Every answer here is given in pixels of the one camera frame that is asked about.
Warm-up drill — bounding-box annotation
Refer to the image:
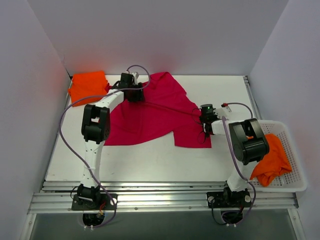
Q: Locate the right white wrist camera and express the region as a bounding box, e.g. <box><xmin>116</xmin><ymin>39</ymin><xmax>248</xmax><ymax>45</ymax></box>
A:
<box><xmin>214</xmin><ymin>103</ymin><xmax>232</xmax><ymax>119</ymax></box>

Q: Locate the crumpled orange t-shirt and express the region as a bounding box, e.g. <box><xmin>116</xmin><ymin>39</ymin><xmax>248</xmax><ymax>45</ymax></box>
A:
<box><xmin>250</xmin><ymin>133</ymin><xmax>292</xmax><ymax>187</ymax></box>

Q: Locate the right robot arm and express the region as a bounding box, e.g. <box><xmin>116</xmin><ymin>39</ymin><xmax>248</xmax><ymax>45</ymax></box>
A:
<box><xmin>199</xmin><ymin>102</ymin><xmax>270</xmax><ymax>207</ymax></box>

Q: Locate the crimson red t-shirt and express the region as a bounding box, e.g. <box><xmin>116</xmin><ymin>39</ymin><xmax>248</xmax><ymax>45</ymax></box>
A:
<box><xmin>105</xmin><ymin>72</ymin><xmax>212</xmax><ymax>149</ymax></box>

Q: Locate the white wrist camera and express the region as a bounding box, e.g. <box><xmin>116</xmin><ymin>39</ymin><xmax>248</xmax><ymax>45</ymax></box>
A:
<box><xmin>127</xmin><ymin>71</ymin><xmax>139</xmax><ymax>85</ymax></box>
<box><xmin>214</xmin><ymin>103</ymin><xmax>232</xmax><ymax>119</ymax></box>

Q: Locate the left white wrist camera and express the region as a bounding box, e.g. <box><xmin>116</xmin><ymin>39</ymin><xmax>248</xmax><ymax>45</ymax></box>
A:
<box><xmin>127</xmin><ymin>71</ymin><xmax>139</xmax><ymax>85</ymax></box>

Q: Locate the folded orange t-shirt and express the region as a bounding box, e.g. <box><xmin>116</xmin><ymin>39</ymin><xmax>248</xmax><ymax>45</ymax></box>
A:
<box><xmin>68</xmin><ymin>70</ymin><xmax>110</xmax><ymax>107</ymax></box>

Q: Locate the white plastic basket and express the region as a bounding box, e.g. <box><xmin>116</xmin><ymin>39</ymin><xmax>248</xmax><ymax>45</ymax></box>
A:
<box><xmin>250</xmin><ymin>120</ymin><xmax>307</xmax><ymax>193</ymax></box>

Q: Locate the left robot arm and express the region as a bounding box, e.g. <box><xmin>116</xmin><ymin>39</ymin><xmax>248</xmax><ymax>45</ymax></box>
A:
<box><xmin>77</xmin><ymin>71</ymin><xmax>145</xmax><ymax>210</ymax></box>

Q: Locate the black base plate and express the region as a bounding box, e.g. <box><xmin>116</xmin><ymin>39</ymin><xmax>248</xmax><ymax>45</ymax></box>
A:
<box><xmin>71</xmin><ymin>193</ymin><xmax>118</xmax><ymax>211</ymax></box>
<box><xmin>206</xmin><ymin>191</ymin><xmax>252</xmax><ymax>209</ymax></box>

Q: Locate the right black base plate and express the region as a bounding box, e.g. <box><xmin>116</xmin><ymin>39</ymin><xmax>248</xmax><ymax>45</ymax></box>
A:
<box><xmin>206</xmin><ymin>191</ymin><xmax>252</xmax><ymax>209</ymax></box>

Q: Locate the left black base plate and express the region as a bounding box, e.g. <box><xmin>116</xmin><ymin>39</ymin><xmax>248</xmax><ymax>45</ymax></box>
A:
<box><xmin>71</xmin><ymin>193</ymin><xmax>118</xmax><ymax>211</ymax></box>

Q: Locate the aluminium rail frame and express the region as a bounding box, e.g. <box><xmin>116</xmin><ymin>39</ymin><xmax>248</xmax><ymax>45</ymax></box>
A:
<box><xmin>26</xmin><ymin>75</ymin><xmax>300</xmax><ymax>215</ymax></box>

